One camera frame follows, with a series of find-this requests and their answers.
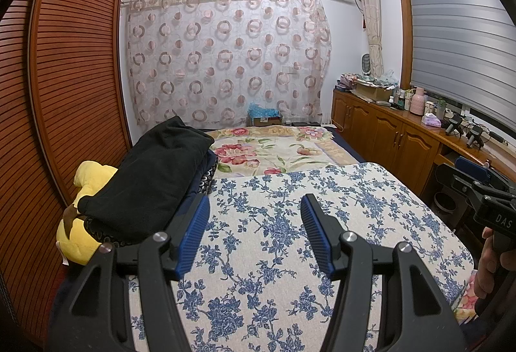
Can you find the beige tied curtain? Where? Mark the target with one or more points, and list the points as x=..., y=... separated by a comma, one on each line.
x=373, y=13

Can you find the pink bottle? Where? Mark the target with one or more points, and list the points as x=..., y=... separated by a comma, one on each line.
x=418, y=100

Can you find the pink floral bed sheet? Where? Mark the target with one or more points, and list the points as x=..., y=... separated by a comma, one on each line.
x=469, y=295

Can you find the small white fan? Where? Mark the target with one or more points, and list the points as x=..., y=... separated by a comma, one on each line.
x=366, y=63

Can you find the floral fabric pile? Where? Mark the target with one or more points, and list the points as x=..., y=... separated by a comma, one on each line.
x=350, y=78

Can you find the navy mattress sheet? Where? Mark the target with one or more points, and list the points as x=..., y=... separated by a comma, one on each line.
x=346, y=146

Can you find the blue plastic bag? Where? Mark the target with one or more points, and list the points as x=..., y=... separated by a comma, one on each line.
x=258, y=112

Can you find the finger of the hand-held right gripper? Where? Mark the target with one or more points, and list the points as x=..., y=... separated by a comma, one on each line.
x=471, y=165
x=485, y=191

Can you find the purple tissue pack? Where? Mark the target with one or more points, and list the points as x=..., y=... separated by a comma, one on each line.
x=430, y=121

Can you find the wooden slatted wardrobe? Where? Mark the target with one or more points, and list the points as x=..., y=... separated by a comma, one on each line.
x=72, y=73

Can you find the circle-patterned sheer curtain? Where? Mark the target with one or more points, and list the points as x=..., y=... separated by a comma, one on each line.
x=225, y=61

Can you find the wooden sideboard cabinet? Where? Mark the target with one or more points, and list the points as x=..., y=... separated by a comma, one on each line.
x=387, y=134

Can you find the red floral blanket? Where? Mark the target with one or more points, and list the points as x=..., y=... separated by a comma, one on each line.
x=262, y=150

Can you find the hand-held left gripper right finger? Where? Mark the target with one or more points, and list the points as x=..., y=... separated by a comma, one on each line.
x=318, y=235

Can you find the dark patterned folded garment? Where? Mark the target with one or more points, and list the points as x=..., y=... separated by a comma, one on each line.
x=94, y=233

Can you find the group of toiletry bottles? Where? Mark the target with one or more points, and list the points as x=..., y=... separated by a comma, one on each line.
x=401, y=98

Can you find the yellow plush toy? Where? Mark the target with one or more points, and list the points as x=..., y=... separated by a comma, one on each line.
x=80, y=243

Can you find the grey window blind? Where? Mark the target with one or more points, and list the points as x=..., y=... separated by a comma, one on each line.
x=455, y=33

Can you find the black handheld device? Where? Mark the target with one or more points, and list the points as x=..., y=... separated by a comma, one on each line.
x=475, y=136
x=453, y=124

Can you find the large flat cardboard box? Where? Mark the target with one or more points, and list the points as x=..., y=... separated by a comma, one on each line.
x=373, y=92

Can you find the blue floral bed cover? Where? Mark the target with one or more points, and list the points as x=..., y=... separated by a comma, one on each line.
x=262, y=255

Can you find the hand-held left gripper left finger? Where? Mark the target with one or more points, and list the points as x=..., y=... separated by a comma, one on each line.
x=193, y=239

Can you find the person's right hand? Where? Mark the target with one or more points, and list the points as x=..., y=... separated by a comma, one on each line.
x=487, y=267

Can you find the black printed t-shirt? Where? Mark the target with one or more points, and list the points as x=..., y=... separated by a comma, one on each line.
x=153, y=170

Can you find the small cardboard box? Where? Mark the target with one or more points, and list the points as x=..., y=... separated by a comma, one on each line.
x=268, y=121

